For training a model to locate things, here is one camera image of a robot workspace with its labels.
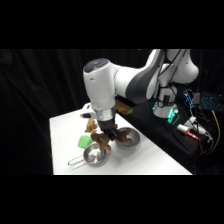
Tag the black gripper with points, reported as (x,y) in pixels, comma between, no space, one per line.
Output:
(106,124)

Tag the brown plush deer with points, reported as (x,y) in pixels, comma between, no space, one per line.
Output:
(101,139)

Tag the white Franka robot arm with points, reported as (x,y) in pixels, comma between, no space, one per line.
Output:
(110,83)

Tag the grey bowl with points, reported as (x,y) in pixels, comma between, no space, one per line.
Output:
(132,137)

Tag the tan plush toy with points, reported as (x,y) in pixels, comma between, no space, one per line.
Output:
(90,126)

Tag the green plastic block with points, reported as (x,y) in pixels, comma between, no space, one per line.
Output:
(84,141)

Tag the green lit control box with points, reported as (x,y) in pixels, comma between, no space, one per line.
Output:
(173,116)

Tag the white cylinder with red tip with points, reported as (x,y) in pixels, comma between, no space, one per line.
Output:
(187,130)

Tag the black curtain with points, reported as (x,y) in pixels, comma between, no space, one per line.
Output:
(36,100)

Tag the blue lit device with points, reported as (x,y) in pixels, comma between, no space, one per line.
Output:
(188,98)

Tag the laptop with lit keyboard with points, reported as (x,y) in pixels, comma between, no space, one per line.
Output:
(210,101)

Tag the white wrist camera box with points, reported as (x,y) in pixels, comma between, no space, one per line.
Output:
(87,112)

